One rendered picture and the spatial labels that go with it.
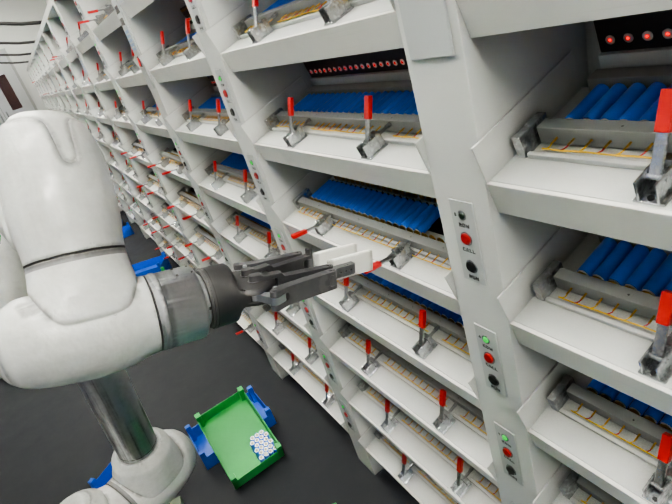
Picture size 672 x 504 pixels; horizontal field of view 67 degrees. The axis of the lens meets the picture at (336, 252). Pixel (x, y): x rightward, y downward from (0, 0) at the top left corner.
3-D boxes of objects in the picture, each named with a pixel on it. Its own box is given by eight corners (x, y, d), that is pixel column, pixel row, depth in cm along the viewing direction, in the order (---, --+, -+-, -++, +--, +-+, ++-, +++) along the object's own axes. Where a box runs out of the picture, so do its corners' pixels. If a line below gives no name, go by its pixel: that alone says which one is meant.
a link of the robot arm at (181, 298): (137, 265, 60) (186, 254, 63) (150, 333, 63) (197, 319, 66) (154, 288, 53) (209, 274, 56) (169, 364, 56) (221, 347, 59)
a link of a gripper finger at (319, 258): (316, 274, 71) (314, 272, 71) (358, 262, 74) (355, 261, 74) (315, 254, 70) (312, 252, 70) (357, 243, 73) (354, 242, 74)
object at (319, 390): (355, 439, 169) (334, 417, 162) (278, 363, 219) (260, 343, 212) (395, 394, 174) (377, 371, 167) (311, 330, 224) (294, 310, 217)
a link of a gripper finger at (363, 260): (326, 259, 67) (329, 261, 66) (369, 248, 70) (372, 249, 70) (327, 280, 68) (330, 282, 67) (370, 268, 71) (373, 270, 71)
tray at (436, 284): (468, 319, 77) (445, 277, 72) (291, 235, 127) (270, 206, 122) (547, 232, 82) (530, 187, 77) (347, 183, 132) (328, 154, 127)
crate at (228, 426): (284, 454, 183) (281, 445, 178) (235, 490, 176) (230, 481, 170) (245, 395, 201) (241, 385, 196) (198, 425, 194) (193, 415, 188)
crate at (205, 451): (207, 470, 187) (199, 455, 184) (192, 440, 204) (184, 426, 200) (276, 423, 199) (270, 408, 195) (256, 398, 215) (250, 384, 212)
